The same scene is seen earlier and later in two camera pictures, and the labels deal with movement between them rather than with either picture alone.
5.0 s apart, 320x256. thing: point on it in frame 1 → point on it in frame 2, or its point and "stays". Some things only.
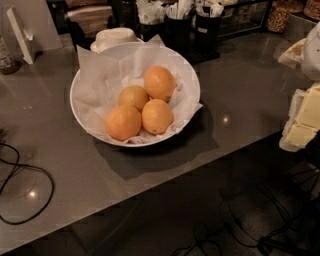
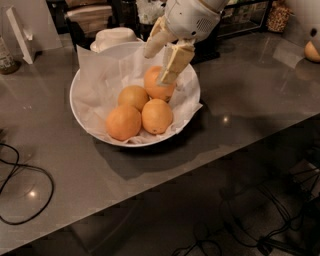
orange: x=134 y=96 stays
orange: x=159 y=83 stays
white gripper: x=312 y=55 → x=189 y=20
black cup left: x=147 y=32 stays
